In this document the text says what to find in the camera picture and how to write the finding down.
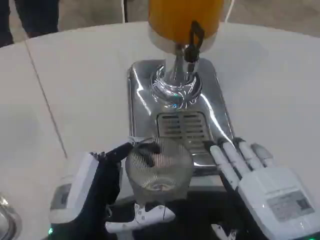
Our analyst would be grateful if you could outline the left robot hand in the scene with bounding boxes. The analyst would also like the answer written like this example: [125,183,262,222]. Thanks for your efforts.
[49,141,176,240]

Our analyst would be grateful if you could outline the black dispenser tap lever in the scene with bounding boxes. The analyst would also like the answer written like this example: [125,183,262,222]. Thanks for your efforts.
[183,20,206,72]

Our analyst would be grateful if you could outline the steel drip tray base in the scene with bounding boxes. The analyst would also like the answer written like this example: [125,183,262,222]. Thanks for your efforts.
[126,57,236,188]

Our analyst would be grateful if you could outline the black pole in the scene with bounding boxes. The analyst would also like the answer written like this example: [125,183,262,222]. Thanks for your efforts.
[121,0,130,23]

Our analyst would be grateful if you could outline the person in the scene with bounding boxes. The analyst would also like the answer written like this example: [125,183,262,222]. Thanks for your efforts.
[0,0,60,48]

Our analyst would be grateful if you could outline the slotted steel drip grid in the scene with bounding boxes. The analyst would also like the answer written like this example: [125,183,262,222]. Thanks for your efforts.
[156,111,214,155]

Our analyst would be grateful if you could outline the orange juice drink dispenser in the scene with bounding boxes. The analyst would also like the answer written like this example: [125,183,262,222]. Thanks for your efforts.
[147,0,221,111]

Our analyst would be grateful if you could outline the white cable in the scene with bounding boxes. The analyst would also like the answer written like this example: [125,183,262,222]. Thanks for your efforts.
[223,0,238,23]

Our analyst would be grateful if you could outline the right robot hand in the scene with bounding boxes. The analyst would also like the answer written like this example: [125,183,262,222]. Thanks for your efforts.
[203,136,316,240]

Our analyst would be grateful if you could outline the steel dispenser base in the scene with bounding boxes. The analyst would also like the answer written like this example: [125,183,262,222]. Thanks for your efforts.
[0,191,24,240]

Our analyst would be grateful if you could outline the clear ribbed glass cup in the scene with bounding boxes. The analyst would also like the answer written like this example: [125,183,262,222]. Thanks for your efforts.
[124,136,194,201]

